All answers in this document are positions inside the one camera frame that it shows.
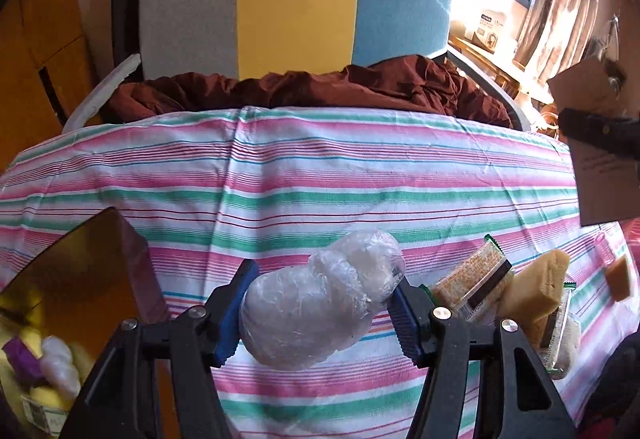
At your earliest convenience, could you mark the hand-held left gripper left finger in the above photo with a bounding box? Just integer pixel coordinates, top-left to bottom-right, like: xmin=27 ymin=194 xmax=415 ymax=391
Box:
xmin=60 ymin=259 xmax=261 ymax=439

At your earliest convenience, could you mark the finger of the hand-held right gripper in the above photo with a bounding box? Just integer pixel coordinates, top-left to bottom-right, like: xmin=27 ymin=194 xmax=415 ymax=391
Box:
xmin=557 ymin=108 xmax=640 ymax=157

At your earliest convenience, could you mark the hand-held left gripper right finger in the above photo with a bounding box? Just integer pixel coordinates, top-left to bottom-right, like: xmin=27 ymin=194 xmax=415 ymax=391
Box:
xmin=387 ymin=280 xmax=581 ymax=439

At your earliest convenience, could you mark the large clear plastic ball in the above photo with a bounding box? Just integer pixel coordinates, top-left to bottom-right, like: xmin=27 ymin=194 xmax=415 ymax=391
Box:
xmin=239 ymin=229 xmax=407 ymax=372

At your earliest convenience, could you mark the cracker packet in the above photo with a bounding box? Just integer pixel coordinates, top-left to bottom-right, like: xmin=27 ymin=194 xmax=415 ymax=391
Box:
xmin=429 ymin=234 xmax=516 ymax=322
xmin=537 ymin=279 xmax=583 ymax=380

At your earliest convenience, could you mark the yellow sponge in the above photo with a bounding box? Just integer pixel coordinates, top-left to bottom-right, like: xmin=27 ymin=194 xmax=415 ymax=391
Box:
xmin=495 ymin=249 xmax=571 ymax=350

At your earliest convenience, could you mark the gold tin box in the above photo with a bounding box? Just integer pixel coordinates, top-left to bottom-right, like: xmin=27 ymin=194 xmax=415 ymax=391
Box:
xmin=0 ymin=208 xmax=168 ymax=439

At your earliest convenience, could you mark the small clear plastic ball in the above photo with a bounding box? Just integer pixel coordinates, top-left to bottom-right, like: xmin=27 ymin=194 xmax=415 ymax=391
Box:
xmin=40 ymin=335 xmax=82 ymax=397

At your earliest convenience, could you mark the purple snack packet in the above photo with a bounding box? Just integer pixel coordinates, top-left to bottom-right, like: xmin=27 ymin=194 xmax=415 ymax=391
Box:
xmin=2 ymin=336 xmax=46 ymax=387

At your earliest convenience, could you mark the green and white small box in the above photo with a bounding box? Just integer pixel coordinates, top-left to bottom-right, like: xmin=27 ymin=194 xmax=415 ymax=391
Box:
xmin=20 ymin=394 xmax=71 ymax=435

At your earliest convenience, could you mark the wooden desk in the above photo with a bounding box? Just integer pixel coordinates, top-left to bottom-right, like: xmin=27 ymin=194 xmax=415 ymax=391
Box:
xmin=447 ymin=36 xmax=546 ymax=120

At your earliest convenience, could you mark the beige patterned curtain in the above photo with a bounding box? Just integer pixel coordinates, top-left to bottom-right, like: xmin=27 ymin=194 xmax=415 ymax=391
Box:
xmin=515 ymin=0 xmax=601 ymax=85

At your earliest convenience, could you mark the small brown sponge piece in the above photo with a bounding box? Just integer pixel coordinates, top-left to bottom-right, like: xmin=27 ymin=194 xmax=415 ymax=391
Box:
xmin=604 ymin=254 xmax=633 ymax=302

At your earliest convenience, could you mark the white box on windowsill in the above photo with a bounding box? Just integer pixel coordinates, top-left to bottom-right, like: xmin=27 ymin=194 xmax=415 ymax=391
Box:
xmin=472 ymin=9 xmax=506 ymax=52

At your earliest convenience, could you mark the striped tablecloth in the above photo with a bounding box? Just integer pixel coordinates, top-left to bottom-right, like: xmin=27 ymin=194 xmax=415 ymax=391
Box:
xmin=0 ymin=105 xmax=633 ymax=439

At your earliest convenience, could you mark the maroon cloth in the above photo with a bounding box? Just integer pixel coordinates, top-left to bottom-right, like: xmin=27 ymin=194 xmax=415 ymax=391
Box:
xmin=105 ymin=54 xmax=513 ymax=129

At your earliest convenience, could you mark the person's dark clothing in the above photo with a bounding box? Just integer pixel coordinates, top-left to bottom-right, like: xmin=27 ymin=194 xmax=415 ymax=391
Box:
xmin=580 ymin=334 xmax=640 ymax=439

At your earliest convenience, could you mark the grey yellow blue chair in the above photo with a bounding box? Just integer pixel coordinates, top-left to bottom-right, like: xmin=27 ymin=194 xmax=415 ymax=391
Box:
xmin=62 ymin=0 xmax=531 ymax=130

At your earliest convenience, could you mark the black rolled mat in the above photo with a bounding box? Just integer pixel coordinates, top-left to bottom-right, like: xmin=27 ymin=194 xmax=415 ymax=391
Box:
xmin=111 ymin=0 xmax=151 ymax=70

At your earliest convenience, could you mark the wooden wardrobe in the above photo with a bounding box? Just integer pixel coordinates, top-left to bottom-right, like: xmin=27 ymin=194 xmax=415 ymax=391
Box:
xmin=0 ymin=0 xmax=101 ymax=170

